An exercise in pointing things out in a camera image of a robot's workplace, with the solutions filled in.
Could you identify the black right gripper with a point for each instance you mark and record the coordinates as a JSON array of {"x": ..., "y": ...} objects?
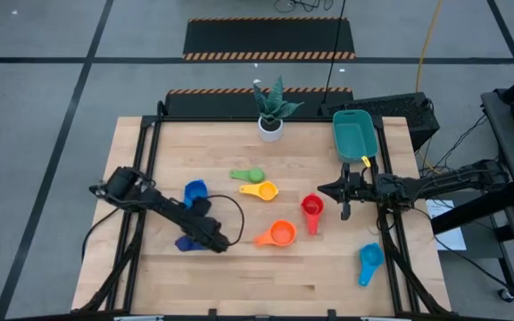
[{"x": 362, "y": 187}]

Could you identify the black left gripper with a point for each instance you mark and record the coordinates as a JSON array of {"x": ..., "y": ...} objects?
[{"x": 208, "y": 234}]

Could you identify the red measuring cup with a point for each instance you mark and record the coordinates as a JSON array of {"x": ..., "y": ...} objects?
[{"x": 312, "y": 207}]

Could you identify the royal blue measuring cup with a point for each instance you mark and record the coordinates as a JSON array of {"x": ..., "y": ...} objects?
[{"x": 194, "y": 189}]

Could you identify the orange measuring cup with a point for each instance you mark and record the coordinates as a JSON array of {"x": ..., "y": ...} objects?
[{"x": 282, "y": 233}]

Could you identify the yellow measuring cup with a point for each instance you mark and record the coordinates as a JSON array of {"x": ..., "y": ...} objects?
[{"x": 267, "y": 191}]

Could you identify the light blue measuring cup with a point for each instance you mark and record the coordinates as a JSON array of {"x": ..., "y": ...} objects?
[{"x": 370, "y": 256}]

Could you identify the green measuring cup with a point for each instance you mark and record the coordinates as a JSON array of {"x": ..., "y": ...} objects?
[{"x": 255, "y": 175}]

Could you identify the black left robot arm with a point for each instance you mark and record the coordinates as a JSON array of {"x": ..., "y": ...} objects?
[{"x": 163, "y": 207}]

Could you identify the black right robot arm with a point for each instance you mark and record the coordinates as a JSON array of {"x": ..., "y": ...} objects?
[{"x": 453, "y": 180}]

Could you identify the teal plastic basket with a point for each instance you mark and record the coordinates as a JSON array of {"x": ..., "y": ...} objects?
[{"x": 354, "y": 138}]

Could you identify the yellow tag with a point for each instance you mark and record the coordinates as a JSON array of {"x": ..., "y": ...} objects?
[{"x": 366, "y": 161}]

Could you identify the white plant pot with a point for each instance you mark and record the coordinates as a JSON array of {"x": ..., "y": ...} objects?
[{"x": 269, "y": 134}]

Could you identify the black computer tower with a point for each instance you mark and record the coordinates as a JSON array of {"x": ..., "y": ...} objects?
[{"x": 400, "y": 111}]

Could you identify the green snake plant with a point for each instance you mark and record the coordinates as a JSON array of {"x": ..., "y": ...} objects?
[{"x": 275, "y": 104}]

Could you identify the white paper sheet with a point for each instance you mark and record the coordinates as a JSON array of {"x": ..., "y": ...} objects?
[{"x": 453, "y": 234}]

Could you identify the black striped floor mat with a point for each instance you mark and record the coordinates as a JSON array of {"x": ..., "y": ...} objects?
[
  {"x": 266, "y": 38},
  {"x": 221, "y": 104}
]

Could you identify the grey side table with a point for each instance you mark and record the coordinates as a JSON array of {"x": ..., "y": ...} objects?
[{"x": 513, "y": 151}]

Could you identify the caster wheel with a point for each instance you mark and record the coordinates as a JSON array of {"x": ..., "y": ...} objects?
[{"x": 505, "y": 295}]

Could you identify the black metal table frame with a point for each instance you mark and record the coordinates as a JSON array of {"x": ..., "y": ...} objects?
[{"x": 147, "y": 147}]

